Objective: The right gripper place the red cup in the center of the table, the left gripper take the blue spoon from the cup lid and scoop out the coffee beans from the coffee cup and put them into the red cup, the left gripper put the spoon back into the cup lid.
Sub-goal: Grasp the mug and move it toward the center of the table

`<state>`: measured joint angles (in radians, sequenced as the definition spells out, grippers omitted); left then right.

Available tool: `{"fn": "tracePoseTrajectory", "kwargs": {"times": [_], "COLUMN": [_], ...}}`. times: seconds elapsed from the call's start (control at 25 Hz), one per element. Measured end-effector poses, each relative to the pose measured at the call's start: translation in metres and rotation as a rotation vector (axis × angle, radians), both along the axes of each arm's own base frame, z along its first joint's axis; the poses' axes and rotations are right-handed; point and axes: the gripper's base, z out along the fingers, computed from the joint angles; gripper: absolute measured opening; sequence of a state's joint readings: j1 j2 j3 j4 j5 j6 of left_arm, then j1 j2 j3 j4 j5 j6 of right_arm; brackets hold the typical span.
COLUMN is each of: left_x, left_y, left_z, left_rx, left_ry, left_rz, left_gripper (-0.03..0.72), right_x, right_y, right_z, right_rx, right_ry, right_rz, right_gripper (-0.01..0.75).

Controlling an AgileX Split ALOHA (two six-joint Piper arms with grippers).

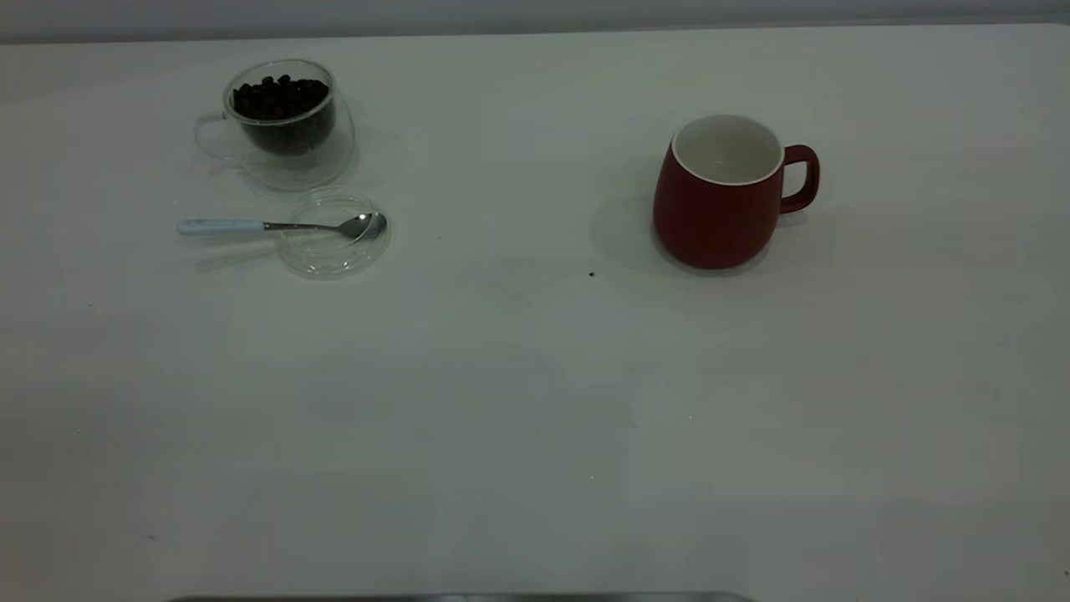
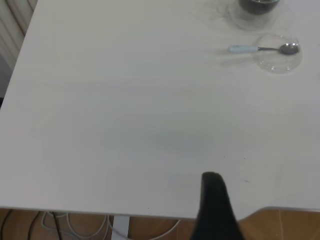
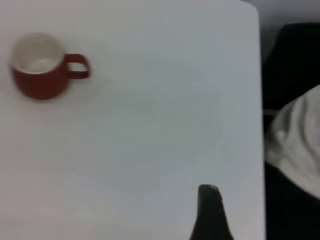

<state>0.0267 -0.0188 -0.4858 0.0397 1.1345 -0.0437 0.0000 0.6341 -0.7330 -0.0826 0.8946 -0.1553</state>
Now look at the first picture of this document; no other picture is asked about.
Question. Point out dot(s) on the red ceramic mug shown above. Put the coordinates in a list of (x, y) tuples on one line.
[(710, 217)]

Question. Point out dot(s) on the double-walled glass cup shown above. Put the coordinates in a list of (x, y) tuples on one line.
[(326, 159)]

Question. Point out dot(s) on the dark coffee bean pile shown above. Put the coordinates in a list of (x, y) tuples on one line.
[(280, 104)]

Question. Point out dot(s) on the clear round glass lid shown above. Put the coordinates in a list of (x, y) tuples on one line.
[(326, 259)]

